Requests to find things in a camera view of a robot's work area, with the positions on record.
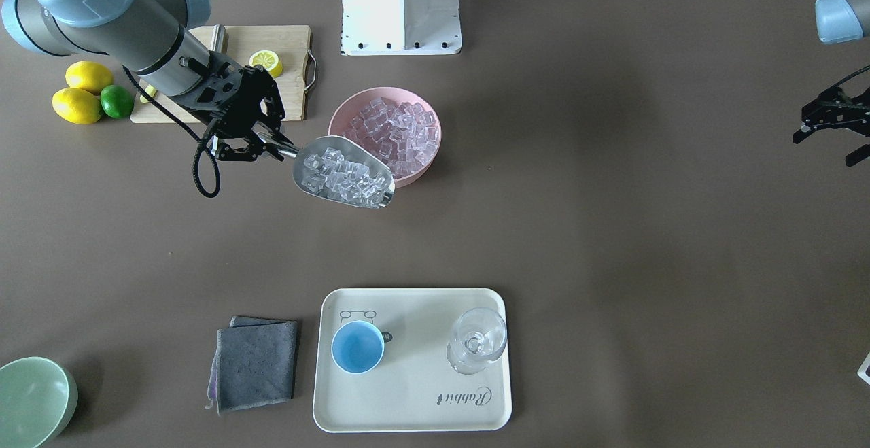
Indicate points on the steel ice scoop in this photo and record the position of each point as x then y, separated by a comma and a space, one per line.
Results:
317, 146

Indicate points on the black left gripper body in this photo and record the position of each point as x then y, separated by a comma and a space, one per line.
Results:
837, 112

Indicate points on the wooden cutting board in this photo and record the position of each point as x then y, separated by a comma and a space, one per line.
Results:
290, 41

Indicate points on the steel muddler rod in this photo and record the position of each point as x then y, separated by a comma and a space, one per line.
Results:
219, 39

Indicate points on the clear wine glass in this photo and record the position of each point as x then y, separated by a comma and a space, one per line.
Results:
477, 340

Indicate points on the yellow lemon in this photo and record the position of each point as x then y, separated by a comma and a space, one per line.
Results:
89, 76
77, 106

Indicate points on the half lemon slice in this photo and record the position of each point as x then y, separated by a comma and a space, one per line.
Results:
269, 60

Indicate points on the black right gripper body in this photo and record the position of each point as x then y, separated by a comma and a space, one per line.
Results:
250, 96

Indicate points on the pink bowl of ice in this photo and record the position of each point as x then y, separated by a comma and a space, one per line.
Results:
397, 127

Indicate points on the ice cubes in scoop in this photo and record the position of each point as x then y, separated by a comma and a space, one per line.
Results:
334, 176

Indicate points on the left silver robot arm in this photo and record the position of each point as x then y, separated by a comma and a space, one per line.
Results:
838, 22

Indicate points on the yellow plastic knife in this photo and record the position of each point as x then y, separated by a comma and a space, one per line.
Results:
150, 93

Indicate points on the green lime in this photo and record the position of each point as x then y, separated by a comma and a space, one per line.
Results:
116, 102

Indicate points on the mint green bowl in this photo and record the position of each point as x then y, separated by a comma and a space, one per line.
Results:
38, 399

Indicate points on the light blue cup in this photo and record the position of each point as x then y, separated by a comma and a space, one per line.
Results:
357, 347

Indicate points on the cream serving tray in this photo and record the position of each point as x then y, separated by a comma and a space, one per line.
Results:
413, 388

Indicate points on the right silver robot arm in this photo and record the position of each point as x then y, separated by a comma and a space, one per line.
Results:
149, 37

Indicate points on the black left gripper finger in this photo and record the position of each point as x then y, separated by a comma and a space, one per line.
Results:
803, 133
857, 156

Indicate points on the grey folded cloth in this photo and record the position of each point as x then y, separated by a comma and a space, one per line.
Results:
254, 364

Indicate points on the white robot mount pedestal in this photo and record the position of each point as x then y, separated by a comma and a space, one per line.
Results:
400, 28

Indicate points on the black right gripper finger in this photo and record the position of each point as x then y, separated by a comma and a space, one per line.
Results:
271, 139
223, 152

